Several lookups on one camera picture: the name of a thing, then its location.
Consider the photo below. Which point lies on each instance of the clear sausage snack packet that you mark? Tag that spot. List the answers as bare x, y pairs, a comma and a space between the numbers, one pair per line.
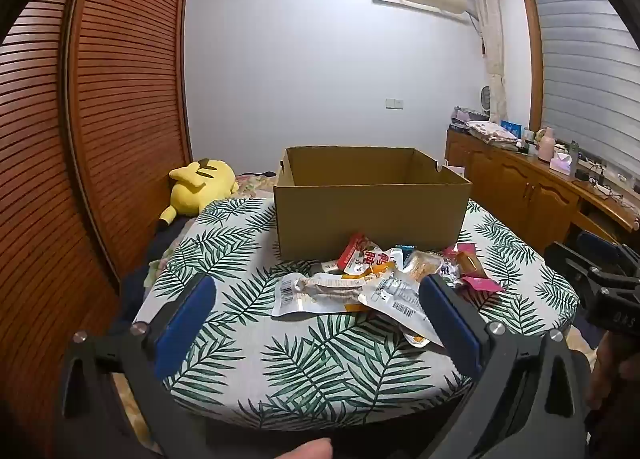
320, 291

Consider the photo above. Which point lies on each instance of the person's left hand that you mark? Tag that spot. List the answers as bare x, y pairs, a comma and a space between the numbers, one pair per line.
312, 450

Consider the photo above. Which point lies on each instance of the yellow plush toy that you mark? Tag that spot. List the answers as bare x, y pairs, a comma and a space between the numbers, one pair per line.
200, 186

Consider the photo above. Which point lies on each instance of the red and white snack packet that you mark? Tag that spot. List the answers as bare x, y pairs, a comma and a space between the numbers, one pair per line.
365, 256

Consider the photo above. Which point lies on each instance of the purple folded bag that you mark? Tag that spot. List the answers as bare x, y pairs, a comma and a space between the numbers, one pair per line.
467, 115

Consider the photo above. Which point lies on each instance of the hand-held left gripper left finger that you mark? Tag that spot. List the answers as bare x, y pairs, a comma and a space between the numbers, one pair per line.
185, 319

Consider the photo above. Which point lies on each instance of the white wall switch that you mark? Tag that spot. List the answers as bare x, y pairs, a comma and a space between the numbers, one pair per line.
395, 104

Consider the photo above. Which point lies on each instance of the wooden louvered wardrobe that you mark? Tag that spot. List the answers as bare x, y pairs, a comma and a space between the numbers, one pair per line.
75, 139

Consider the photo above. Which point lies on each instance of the white barcode label snack packet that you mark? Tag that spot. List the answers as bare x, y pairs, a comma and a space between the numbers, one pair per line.
395, 299

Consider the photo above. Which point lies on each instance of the blue box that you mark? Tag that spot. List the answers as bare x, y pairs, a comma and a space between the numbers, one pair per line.
511, 128

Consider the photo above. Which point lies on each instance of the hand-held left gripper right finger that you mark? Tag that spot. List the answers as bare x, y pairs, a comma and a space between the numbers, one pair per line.
450, 324

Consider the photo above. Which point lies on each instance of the green bottle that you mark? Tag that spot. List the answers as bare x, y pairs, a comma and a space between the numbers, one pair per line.
574, 159

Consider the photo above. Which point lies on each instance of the small white fan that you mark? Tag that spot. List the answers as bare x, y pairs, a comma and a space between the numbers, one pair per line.
485, 99

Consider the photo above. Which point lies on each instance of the wooden sideboard cabinet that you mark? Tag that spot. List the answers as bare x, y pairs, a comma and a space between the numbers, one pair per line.
510, 189

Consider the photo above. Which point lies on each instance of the teal snack packet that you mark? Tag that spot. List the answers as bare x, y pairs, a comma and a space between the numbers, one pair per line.
405, 251

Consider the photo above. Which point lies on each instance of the folded floral cloth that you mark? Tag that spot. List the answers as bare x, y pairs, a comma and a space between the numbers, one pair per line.
492, 131

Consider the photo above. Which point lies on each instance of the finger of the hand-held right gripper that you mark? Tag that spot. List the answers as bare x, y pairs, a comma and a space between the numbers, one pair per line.
570, 261
600, 245

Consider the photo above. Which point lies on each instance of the cream curtain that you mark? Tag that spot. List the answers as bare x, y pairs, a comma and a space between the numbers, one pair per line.
492, 39

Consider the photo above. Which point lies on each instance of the white power strip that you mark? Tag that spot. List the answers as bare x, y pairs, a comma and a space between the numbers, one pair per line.
602, 187

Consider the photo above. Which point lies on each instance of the clear grain bar packet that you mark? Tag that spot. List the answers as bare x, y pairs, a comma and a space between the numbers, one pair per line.
422, 266

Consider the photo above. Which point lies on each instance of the pink snack packet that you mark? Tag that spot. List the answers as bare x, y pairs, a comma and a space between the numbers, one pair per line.
472, 266

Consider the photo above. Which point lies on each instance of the floral bed sheet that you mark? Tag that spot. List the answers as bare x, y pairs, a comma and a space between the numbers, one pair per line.
170, 259

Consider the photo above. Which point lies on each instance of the person's right hand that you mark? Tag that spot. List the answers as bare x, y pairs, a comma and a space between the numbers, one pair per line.
607, 369

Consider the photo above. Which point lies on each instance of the pink thermos bottle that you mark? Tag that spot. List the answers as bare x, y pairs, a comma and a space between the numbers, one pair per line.
545, 146

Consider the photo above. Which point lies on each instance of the brown cardboard box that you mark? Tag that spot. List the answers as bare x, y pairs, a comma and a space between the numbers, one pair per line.
370, 214

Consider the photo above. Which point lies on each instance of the grey window blind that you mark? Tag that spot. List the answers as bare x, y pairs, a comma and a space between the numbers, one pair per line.
585, 74

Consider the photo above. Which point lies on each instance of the pink tissue box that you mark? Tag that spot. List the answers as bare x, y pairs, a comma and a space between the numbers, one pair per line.
561, 164

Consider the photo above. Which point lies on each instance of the small white paper box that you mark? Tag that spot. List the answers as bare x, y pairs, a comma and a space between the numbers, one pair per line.
454, 172

